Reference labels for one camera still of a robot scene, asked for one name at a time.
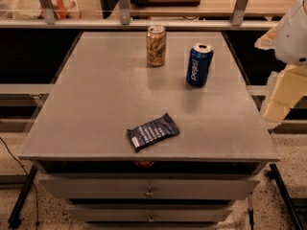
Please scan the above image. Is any black floor cable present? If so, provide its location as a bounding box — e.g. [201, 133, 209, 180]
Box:
[0, 137, 40, 230]

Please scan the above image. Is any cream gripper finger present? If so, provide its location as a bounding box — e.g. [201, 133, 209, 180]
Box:
[254, 27, 276, 50]
[261, 64, 307, 123]

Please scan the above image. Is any metal shelf rail frame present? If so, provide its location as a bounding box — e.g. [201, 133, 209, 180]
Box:
[0, 0, 307, 31]

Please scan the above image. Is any gold patterned soda can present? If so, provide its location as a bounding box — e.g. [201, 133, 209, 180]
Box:
[146, 25, 166, 67]

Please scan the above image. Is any dark blue snack wrapper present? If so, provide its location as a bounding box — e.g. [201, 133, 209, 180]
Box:
[127, 113, 179, 152]

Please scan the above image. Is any upper grey drawer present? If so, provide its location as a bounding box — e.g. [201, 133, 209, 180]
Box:
[39, 175, 259, 200]

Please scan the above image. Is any grey drawer cabinet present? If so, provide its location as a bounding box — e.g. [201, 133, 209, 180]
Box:
[21, 32, 278, 230]

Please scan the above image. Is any lower grey drawer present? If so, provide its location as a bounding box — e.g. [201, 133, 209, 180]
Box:
[68, 205, 232, 223]

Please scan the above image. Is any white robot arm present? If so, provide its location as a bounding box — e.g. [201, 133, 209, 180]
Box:
[254, 0, 307, 126]

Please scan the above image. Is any grey drawer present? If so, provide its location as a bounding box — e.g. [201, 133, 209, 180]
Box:
[39, 175, 259, 200]
[68, 205, 232, 223]

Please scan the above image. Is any blue pepsi can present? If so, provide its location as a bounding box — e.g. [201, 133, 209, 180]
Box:
[186, 43, 214, 87]

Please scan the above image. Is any orange white plastic bag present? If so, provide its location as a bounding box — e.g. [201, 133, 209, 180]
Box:
[51, 0, 82, 19]

